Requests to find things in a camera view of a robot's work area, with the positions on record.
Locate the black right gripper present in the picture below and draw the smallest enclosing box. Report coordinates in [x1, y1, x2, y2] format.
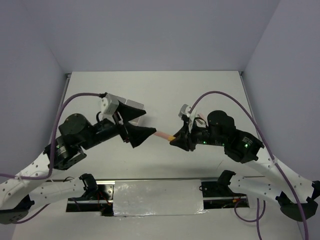
[169, 117, 225, 151]

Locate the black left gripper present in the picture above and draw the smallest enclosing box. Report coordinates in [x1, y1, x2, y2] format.
[82, 101, 158, 149]

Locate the orange pink highlighter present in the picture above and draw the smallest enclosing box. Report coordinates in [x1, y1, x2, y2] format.
[154, 131, 175, 142]

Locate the pink beige mini stapler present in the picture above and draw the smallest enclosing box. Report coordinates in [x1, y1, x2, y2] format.
[194, 113, 207, 126]

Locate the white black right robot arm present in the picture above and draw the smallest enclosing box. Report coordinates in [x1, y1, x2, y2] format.
[170, 110, 320, 222]

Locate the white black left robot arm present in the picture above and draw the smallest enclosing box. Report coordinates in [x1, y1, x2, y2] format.
[0, 104, 157, 225]

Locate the white divided organizer box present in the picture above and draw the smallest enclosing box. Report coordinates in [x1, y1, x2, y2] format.
[117, 99, 146, 126]

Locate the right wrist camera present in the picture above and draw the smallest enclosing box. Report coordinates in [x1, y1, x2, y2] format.
[178, 104, 197, 124]

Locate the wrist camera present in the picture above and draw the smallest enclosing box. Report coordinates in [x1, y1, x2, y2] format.
[178, 104, 197, 124]
[100, 93, 119, 118]

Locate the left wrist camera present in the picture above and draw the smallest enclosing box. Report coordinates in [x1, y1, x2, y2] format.
[100, 93, 119, 118]

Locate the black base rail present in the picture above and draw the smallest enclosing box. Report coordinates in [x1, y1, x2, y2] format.
[66, 179, 249, 217]

